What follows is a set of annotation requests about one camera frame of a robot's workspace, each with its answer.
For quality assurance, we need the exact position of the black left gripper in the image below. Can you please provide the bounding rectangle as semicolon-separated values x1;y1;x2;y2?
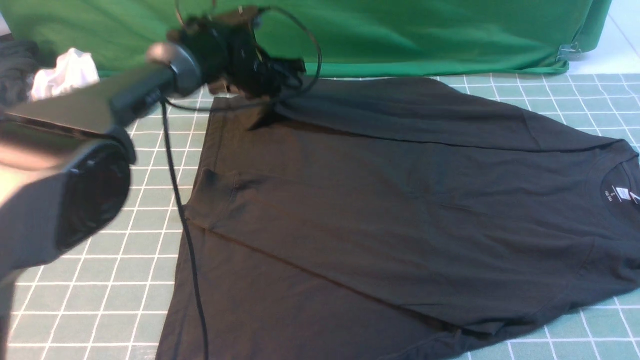
167;10;307;100

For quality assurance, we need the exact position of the dark gray long-sleeve shirt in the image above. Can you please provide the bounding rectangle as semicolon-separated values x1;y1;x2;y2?
156;78;639;360

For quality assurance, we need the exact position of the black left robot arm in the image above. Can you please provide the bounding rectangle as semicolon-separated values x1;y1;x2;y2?
0;6;310;312

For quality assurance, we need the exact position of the green backdrop cloth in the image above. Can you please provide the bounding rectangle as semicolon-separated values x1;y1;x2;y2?
0;0;611;78

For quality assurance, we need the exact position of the crumpled white cloth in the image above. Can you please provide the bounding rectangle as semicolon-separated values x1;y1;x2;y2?
29;48;100;101

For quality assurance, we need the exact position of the crumpled dark gray garment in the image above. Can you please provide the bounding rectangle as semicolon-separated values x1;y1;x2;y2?
0;39;41;109

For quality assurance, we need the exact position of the green grid cutting mat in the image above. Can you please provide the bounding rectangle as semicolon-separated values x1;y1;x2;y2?
7;73;640;360

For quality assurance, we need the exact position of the metal binder clip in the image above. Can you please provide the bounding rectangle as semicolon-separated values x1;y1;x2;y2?
555;42;583;62

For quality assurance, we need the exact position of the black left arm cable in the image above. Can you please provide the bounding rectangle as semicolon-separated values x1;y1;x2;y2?
157;5;323;360

